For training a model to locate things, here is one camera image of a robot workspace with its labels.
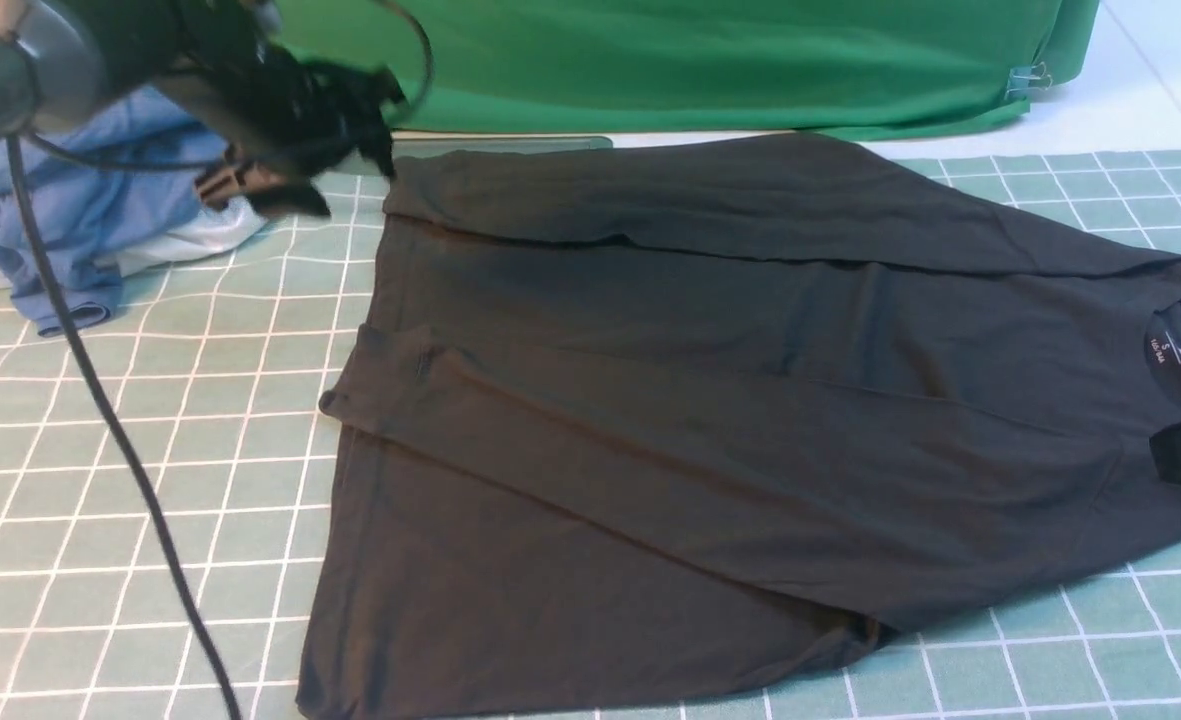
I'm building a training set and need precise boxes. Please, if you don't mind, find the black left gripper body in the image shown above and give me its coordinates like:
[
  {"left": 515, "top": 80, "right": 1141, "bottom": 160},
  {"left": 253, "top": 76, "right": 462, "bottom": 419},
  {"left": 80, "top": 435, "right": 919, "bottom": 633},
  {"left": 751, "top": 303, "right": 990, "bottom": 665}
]
[{"left": 152, "top": 47, "right": 410, "bottom": 181}]

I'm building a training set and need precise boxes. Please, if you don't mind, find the dark gray long-sleeve shirt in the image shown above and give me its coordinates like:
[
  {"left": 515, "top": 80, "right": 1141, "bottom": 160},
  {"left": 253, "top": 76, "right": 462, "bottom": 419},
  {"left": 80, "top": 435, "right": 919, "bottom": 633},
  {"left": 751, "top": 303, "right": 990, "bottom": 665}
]
[{"left": 296, "top": 135, "right": 1181, "bottom": 719}]

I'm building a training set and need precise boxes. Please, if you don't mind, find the silver binder clip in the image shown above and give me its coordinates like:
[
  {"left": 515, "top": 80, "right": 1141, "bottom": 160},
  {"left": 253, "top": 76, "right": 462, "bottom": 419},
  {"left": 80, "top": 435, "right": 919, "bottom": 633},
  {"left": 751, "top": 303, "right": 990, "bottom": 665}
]
[{"left": 1003, "top": 61, "right": 1055, "bottom": 102}]

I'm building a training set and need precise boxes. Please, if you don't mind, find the green backdrop cloth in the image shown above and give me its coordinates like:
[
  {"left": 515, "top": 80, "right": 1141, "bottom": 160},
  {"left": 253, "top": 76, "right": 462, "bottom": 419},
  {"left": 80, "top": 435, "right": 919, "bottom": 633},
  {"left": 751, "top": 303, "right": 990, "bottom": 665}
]
[{"left": 270, "top": 0, "right": 1101, "bottom": 144}]

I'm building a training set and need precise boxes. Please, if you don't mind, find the blue crumpled shirt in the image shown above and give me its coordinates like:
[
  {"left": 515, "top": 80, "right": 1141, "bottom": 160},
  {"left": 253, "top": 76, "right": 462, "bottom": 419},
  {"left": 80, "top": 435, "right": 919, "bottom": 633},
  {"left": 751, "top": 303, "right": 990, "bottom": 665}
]
[{"left": 0, "top": 89, "right": 226, "bottom": 336}]

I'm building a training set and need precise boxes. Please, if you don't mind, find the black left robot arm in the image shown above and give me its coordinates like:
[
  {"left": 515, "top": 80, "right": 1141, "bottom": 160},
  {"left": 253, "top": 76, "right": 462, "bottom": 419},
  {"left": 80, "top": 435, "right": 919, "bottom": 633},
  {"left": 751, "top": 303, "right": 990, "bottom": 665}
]
[{"left": 0, "top": 1, "right": 435, "bottom": 218}]

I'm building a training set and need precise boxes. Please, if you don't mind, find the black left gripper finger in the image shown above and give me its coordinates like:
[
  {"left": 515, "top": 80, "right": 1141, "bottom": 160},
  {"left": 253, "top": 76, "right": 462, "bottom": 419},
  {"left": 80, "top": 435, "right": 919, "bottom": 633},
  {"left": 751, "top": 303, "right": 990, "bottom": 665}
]
[
  {"left": 193, "top": 163, "right": 331, "bottom": 220},
  {"left": 346, "top": 94, "right": 407, "bottom": 181}
]

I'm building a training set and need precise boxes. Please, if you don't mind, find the green checkered tablecloth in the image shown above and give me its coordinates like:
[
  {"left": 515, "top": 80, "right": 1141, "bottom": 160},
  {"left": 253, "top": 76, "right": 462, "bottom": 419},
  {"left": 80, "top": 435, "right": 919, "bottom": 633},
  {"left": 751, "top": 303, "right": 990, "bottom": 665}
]
[{"left": 0, "top": 149, "right": 1181, "bottom": 720}]

